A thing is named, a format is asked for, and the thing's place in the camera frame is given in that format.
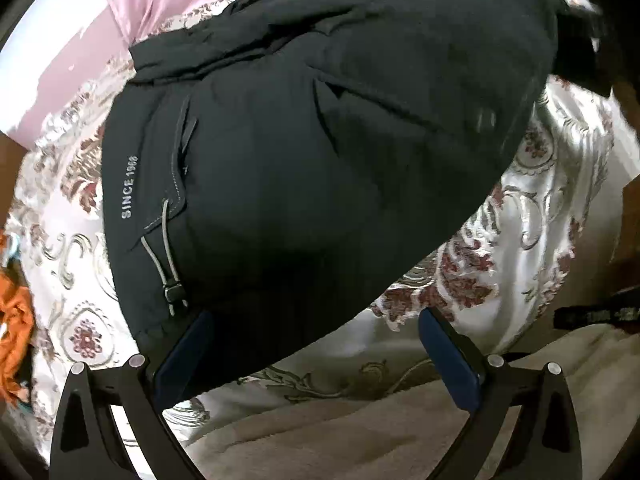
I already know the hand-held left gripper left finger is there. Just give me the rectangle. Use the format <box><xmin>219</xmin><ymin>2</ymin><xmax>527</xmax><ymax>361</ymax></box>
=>
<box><xmin>49</xmin><ymin>309</ymin><xmax>216</xmax><ymax>480</ymax></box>

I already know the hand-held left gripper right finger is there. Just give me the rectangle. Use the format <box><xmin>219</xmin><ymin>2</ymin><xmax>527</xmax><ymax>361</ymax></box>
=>
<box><xmin>418</xmin><ymin>306</ymin><xmax>583</xmax><ymax>480</ymax></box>

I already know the black jacket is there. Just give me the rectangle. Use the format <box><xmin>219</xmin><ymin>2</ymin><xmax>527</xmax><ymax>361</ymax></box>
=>
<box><xmin>102</xmin><ymin>0</ymin><xmax>618</xmax><ymax>401</ymax></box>

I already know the beige blanket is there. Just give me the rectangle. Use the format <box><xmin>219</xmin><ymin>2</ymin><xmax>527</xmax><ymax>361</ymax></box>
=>
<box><xmin>187</xmin><ymin>320</ymin><xmax>640</xmax><ymax>480</ymax></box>

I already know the floral satin bedspread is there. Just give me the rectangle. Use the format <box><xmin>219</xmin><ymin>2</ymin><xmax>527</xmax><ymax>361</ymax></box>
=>
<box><xmin>0</xmin><ymin>0</ymin><xmax>626</xmax><ymax>461</ymax></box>

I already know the orange clothing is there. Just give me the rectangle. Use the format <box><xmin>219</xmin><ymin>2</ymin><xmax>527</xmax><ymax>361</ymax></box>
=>
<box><xmin>0</xmin><ymin>232</ymin><xmax>37</xmax><ymax>402</ymax></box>

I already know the wooden headboard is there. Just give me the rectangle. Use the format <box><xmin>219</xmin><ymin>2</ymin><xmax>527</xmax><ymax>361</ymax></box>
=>
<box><xmin>0</xmin><ymin>130</ymin><xmax>31</xmax><ymax>162</ymax></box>

